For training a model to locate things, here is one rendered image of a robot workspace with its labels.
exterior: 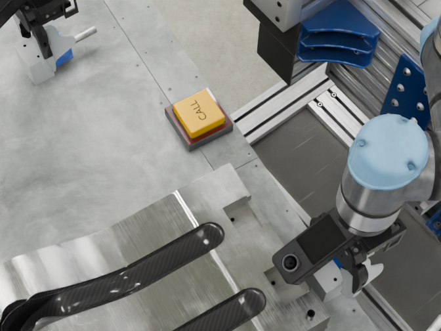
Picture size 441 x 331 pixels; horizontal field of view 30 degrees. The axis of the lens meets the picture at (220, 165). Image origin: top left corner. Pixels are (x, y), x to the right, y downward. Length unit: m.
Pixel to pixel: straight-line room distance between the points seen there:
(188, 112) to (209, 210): 0.20
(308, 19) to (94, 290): 0.53
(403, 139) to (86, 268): 0.47
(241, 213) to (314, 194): 0.77
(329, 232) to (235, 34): 1.45
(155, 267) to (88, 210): 0.18
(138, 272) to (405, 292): 0.87
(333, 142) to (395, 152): 1.14
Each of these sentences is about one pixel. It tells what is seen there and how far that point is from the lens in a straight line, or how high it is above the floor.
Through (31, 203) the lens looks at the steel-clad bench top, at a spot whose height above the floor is 0.80.
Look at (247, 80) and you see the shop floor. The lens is 2.31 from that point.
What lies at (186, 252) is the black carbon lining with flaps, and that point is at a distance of 1.12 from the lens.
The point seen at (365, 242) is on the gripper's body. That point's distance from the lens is 1.04.
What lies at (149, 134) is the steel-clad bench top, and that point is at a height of 0.80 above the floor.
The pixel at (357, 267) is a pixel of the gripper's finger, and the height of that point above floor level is 0.96.
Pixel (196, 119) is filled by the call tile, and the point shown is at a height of 0.84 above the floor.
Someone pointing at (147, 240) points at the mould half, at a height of 0.88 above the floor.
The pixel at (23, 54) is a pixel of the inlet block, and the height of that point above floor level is 0.85.
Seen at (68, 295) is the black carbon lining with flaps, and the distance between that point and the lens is 1.08.
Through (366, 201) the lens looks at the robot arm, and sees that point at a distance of 0.90.
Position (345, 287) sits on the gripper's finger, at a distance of 1.12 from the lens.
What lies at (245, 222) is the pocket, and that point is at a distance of 1.16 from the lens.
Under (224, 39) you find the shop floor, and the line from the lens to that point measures 2.39.
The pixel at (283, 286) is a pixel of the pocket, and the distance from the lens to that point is 1.13.
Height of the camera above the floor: 1.93
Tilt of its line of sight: 62 degrees down
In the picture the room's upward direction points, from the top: 2 degrees clockwise
